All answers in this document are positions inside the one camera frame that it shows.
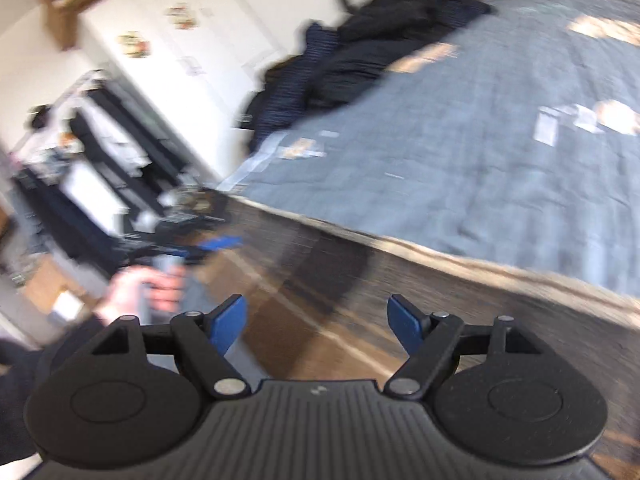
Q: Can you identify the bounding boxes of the white wardrobe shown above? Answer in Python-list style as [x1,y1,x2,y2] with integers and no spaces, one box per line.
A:
[77,0,351,186]

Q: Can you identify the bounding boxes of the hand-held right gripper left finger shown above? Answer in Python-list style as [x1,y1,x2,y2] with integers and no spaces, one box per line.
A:
[92,294,251,401]

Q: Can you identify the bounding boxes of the black clothes rack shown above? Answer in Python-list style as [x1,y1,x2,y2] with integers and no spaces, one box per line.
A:
[10,67,201,271]

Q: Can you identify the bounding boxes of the grey printed blanket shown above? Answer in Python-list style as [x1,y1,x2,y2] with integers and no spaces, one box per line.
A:
[220,0,640,306]

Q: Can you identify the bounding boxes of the cartoon animal sticker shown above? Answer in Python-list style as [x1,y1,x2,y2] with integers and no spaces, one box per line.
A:
[165,5,198,28]
[117,32,151,58]

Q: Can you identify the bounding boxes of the navy dotted shirt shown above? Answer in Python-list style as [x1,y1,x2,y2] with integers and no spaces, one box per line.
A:
[247,22,351,153]

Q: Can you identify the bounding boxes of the cardboard box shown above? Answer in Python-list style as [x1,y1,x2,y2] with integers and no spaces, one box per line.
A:
[30,0,181,51]

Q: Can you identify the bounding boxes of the person's left hand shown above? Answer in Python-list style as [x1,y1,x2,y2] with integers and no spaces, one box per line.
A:
[97,266,187,323]

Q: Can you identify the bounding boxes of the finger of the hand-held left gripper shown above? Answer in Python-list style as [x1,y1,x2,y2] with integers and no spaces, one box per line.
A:
[187,235,244,257]

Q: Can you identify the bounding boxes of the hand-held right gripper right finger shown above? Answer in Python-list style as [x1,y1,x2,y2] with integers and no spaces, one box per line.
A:
[384,294,541,401]

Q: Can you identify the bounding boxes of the white hanging hoodie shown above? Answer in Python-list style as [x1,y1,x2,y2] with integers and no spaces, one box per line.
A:
[65,105,151,181]

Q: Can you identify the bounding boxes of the dark hanging trousers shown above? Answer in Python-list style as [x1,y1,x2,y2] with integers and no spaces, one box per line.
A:
[95,80,186,211]

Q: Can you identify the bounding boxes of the brown plaid scarf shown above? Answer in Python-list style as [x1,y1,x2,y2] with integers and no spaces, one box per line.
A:
[185,195,640,480]

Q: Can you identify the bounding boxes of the pile of dark clothes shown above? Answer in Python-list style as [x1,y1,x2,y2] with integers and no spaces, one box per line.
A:
[320,0,496,111]

